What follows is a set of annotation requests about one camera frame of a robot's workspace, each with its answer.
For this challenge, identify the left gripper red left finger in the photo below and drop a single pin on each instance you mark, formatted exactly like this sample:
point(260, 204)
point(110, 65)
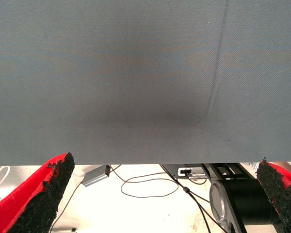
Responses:
point(19, 208)

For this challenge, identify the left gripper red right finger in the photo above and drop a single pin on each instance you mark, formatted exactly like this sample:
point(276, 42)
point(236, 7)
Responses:
point(283, 194)

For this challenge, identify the grey metal box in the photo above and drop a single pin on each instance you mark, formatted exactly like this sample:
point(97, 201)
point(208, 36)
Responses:
point(94, 176)

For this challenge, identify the dark grey table cloth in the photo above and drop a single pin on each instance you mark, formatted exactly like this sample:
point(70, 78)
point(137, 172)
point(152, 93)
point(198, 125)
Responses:
point(145, 72)

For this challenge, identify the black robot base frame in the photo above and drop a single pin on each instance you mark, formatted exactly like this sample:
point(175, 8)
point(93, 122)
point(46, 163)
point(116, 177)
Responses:
point(245, 199)

